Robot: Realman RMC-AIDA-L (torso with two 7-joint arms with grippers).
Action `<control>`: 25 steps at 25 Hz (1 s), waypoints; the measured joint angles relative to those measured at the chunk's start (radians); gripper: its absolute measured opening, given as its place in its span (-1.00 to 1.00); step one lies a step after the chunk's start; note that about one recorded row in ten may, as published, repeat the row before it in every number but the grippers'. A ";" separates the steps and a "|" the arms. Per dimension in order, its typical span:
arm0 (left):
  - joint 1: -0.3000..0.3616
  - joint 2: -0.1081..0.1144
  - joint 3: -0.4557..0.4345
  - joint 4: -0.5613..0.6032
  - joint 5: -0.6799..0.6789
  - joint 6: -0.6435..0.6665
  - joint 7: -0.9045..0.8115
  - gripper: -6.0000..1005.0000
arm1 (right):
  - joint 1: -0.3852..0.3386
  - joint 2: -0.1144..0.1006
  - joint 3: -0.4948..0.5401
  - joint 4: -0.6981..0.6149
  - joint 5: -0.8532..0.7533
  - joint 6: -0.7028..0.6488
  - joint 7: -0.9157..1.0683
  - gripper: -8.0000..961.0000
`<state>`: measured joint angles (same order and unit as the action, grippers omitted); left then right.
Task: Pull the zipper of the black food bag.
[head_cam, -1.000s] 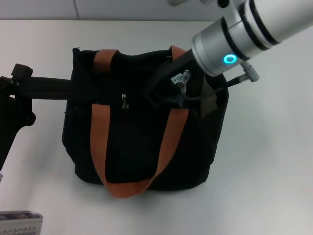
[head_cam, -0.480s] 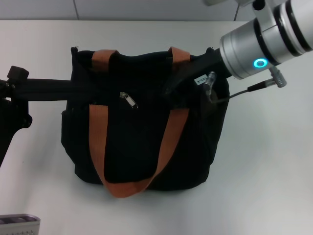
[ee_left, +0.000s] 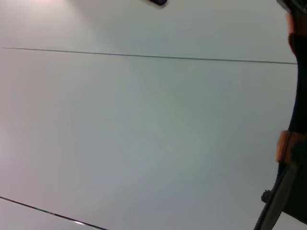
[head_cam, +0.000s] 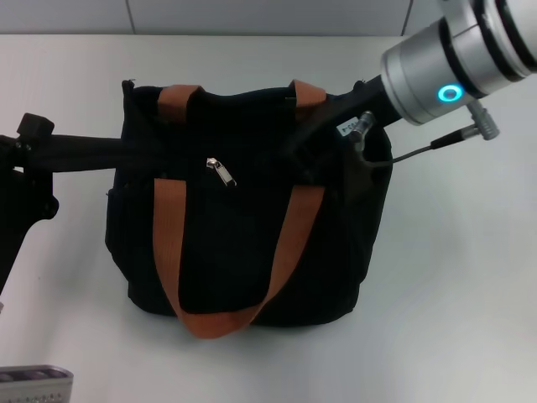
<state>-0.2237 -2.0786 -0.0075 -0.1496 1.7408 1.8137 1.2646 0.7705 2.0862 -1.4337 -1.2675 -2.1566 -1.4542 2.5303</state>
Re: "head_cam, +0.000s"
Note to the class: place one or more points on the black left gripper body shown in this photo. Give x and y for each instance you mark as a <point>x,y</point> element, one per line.
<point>17,201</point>

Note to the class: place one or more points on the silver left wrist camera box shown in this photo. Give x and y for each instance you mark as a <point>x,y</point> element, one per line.
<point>33,386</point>

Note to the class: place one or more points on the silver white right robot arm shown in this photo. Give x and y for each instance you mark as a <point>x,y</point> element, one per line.
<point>440,50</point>

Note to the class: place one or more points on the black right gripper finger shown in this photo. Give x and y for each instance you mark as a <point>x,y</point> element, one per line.
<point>314,168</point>

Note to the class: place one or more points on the silver zipper pull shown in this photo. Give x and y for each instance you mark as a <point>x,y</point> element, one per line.
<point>222,174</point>

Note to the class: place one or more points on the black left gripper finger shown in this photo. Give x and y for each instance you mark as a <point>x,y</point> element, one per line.
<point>33,161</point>
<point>35,125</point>

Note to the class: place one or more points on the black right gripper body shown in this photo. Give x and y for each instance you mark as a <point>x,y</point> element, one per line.
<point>327,121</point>

